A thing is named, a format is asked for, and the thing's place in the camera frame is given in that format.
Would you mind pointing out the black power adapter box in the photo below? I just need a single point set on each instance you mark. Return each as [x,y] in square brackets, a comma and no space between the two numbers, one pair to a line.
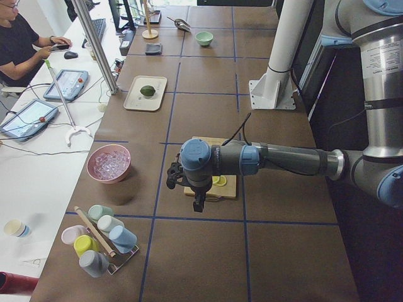
[126,40]

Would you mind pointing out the paper cup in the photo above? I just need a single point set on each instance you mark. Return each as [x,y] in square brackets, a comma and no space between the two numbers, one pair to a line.
[16,228]

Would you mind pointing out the wooden stand with round base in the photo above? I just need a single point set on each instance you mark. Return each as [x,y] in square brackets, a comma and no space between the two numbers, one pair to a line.
[149,33]

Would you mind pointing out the smartphone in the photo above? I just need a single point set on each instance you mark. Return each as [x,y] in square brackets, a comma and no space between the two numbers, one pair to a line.
[60,48]

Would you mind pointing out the cream rabbit tray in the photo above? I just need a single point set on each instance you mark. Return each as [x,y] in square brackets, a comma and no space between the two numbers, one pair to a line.
[136,101]

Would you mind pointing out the folded grey cloth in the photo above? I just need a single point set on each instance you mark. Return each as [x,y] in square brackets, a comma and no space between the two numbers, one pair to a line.
[153,49]

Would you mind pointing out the far teach pendant tablet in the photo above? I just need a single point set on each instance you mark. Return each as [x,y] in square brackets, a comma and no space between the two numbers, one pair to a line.
[71,83]

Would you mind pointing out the black framed tray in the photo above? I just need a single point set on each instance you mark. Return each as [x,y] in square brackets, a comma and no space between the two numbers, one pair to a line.
[154,18]

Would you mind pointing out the white reacher grabber tool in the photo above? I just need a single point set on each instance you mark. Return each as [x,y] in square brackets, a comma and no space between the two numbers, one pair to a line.
[75,129]

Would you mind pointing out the person's right hand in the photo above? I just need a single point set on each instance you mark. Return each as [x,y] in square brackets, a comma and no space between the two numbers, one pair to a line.
[60,40]

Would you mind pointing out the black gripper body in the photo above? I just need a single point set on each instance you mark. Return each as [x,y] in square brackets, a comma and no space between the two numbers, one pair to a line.
[198,190]

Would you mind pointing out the white cup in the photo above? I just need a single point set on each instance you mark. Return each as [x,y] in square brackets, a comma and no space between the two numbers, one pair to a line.
[107,222]

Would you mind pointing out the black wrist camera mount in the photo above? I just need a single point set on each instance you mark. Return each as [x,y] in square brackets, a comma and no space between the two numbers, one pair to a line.
[175,174]

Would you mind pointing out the aluminium frame post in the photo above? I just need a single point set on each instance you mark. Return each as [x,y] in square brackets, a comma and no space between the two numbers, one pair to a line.
[85,19]

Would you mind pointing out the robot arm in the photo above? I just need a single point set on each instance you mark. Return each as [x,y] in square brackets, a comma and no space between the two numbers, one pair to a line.
[376,28]

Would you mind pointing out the wooden rack handle rod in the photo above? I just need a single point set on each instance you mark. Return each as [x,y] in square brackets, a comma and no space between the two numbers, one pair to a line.
[91,227]

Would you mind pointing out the red object at corner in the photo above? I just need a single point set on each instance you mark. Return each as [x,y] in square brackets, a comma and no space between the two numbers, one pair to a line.
[17,284]

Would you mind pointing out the teach pendant tablet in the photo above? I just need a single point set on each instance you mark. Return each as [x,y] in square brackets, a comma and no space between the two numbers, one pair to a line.
[30,120]
[71,83]

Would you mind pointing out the lemon slice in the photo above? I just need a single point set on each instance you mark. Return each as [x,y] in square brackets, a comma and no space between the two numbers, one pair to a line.
[222,181]
[215,179]

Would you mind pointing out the pink cup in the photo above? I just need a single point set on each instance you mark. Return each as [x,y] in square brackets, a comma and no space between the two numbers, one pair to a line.
[70,234]

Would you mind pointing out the bamboo cutting board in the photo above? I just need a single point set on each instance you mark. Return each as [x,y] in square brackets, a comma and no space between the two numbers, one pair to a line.
[229,191]

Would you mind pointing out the metal scoop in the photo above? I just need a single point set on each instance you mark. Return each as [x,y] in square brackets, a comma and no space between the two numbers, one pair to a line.
[180,24]

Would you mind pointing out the yellow cup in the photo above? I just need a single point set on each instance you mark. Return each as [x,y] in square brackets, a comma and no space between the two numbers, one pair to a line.
[84,243]

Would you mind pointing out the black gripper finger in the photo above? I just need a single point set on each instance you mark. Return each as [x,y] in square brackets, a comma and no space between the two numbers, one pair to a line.
[198,207]

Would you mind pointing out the black keyboard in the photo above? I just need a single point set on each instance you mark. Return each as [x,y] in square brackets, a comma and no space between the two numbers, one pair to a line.
[100,27]

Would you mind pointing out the green avocado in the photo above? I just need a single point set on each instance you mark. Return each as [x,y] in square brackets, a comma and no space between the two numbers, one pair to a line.
[147,91]

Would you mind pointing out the lemon slice front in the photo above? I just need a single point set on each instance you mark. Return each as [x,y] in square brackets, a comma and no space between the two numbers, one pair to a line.
[222,181]

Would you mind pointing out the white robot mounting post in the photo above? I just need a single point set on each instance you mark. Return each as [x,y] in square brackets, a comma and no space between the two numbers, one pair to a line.
[274,89]

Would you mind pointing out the wire cup rack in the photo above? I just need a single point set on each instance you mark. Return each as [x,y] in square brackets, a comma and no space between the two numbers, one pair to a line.
[120,260]

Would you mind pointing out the mint green bowl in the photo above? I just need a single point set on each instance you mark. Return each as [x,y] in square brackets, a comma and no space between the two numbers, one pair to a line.
[204,38]

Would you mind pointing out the sage green cup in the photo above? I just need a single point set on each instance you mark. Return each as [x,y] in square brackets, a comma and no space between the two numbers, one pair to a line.
[97,211]

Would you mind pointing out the grey cup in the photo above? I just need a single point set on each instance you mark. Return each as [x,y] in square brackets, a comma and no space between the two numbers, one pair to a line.
[94,263]

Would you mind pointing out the black computer mouse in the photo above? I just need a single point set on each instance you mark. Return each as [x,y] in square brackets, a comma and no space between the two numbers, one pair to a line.
[70,55]

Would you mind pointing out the pink bowl with ice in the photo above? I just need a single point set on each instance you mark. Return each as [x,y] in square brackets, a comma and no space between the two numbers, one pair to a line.
[109,164]

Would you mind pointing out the seated person in black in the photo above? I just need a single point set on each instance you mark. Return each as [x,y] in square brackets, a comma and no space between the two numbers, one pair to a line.
[23,51]

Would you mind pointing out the near teach pendant tablet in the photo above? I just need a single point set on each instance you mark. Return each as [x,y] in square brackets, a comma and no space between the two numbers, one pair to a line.
[30,120]

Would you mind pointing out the blue cup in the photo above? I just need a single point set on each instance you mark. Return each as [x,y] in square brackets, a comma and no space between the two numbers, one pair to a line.
[123,239]

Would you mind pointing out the lemon slice back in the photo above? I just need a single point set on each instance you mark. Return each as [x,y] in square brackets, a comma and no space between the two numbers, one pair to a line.
[215,179]

